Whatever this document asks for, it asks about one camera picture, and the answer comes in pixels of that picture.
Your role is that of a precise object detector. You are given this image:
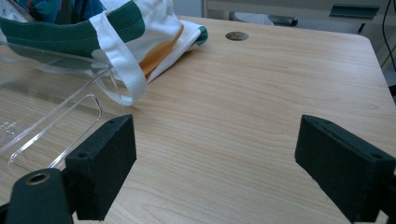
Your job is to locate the white green orange tote bag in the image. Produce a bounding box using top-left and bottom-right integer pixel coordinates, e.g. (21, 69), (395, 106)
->
(0, 0), (209, 107)

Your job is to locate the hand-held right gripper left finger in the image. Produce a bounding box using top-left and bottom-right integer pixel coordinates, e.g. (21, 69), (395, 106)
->
(64, 114), (137, 222)

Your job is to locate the round table cable hole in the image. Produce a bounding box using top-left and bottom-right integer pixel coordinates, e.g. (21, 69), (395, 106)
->
(225, 31), (249, 42)

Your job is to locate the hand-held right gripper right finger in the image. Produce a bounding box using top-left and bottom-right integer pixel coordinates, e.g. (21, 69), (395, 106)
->
(294, 114), (396, 224)

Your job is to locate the clear plastic storage box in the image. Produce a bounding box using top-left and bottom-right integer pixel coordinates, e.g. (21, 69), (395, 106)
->
(0, 40), (114, 171)

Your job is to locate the black cable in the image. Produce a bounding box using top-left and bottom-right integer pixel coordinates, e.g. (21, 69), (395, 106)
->
(382, 0), (396, 65)

